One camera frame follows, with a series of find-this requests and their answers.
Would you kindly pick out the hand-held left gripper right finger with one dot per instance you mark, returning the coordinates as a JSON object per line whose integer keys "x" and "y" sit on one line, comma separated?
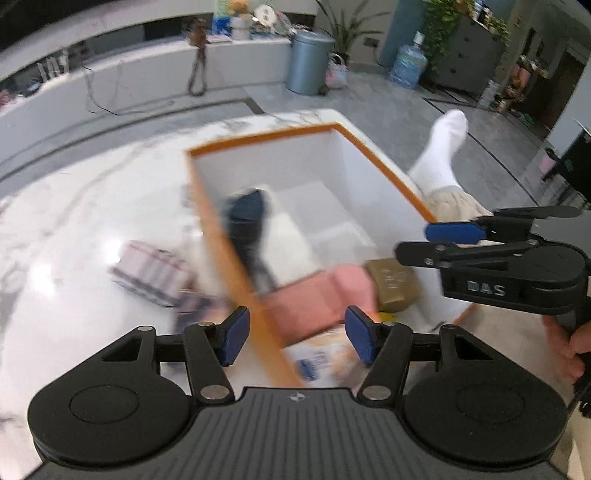
{"x": 360, "y": 337}

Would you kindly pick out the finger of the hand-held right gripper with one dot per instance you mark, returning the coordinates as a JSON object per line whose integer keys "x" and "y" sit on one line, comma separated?
{"x": 461, "y": 254}
{"x": 452, "y": 233}

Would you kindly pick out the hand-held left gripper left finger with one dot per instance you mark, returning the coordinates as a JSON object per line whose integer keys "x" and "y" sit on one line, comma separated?
{"x": 236, "y": 334}

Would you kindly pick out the white blue printed packet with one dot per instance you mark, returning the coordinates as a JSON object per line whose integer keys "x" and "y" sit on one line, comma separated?
{"x": 323, "y": 357}

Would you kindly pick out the brown cardboard box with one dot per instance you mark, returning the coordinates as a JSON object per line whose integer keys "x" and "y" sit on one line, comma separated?
{"x": 392, "y": 284}

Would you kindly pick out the pink bottle orange cap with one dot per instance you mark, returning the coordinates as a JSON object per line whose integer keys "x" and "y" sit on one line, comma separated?
{"x": 300, "y": 309}

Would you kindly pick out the cream white object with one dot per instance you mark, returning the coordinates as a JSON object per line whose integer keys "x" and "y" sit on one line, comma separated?
{"x": 288, "y": 244}

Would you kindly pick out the dark blue spray can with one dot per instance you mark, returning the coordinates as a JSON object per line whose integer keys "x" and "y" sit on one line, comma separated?
{"x": 247, "y": 217}

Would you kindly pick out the orange cardboard box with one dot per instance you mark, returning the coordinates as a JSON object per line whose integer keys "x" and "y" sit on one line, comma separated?
{"x": 346, "y": 175}

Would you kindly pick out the person's right hand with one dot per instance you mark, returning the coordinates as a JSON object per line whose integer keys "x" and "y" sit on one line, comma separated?
{"x": 565, "y": 341}

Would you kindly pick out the yellow packet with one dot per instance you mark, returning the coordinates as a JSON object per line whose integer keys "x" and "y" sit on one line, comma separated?
{"x": 388, "y": 318}

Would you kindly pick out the dark marbled packet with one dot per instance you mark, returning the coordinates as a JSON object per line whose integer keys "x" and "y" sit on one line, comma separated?
{"x": 194, "y": 309}

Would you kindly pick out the person's leg white sock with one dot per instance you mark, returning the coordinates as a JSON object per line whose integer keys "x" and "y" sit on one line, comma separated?
{"x": 438, "y": 152}

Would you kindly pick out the pink bin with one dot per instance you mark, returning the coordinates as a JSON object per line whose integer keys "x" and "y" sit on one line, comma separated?
{"x": 549, "y": 166}

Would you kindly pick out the grey cabinet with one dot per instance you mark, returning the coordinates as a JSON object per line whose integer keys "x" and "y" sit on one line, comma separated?
{"x": 471, "y": 60}

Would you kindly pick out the blue water jug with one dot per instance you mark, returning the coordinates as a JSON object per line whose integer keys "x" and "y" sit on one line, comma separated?
{"x": 408, "y": 64}

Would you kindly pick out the plaid tote bag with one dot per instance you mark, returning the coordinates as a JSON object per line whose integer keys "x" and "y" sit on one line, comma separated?
{"x": 336, "y": 74}

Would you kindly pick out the trailing ivy plant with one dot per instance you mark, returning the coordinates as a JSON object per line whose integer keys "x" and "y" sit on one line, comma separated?
{"x": 443, "y": 27}

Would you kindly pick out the grey metal trash can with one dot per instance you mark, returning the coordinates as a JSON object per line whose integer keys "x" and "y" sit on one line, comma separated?
{"x": 309, "y": 64}

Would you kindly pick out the tall green houseplant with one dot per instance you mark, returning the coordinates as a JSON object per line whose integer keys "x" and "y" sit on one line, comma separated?
{"x": 348, "y": 27}

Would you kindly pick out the long grey tv bench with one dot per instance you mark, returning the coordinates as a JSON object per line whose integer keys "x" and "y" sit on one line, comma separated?
{"x": 147, "y": 74}

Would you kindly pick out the white pot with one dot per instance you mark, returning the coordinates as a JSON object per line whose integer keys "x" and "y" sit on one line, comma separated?
{"x": 241, "y": 28}

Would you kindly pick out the white router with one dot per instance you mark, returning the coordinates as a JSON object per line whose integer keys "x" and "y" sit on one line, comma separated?
{"x": 53, "y": 69}

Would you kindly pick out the black television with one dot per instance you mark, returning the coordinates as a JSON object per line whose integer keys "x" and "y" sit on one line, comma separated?
{"x": 92, "y": 18}

